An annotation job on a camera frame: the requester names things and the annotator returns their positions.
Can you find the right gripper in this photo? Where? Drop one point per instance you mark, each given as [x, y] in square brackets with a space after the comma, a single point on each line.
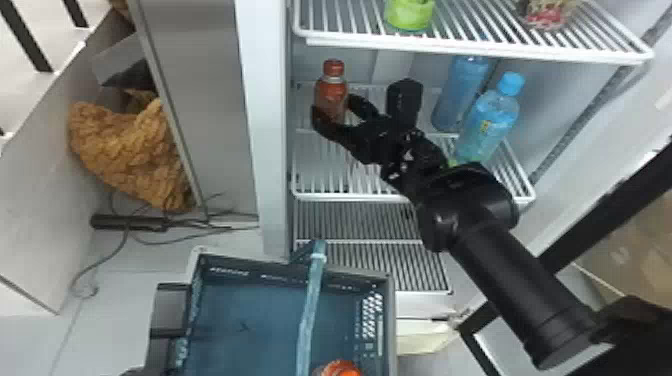
[395, 147]

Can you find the red bottle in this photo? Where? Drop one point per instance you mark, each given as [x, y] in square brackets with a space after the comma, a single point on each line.
[330, 92]

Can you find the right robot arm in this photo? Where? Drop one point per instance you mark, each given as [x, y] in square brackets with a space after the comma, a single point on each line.
[504, 262]

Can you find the white fridge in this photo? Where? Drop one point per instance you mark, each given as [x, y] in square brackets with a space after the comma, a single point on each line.
[268, 131]

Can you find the blue bottle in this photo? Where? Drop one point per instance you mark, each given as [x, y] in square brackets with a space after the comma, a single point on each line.
[488, 123]
[462, 89]

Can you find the green bottle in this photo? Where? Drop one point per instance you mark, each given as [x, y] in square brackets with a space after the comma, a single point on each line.
[409, 13]

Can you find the red snack packet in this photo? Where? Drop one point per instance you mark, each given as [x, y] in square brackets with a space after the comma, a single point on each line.
[546, 13]

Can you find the blue basket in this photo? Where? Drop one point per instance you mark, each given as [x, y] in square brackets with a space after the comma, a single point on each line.
[246, 325]

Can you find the brown knitted cloth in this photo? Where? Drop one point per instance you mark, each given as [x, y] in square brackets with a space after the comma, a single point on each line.
[126, 152]

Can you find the orange bottle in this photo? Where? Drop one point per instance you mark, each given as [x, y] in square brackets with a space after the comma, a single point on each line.
[337, 369]

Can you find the black power strip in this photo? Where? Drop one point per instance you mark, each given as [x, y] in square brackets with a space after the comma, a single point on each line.
[126, 222]

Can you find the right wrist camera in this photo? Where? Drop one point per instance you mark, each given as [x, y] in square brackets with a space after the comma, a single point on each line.
[404, 100]

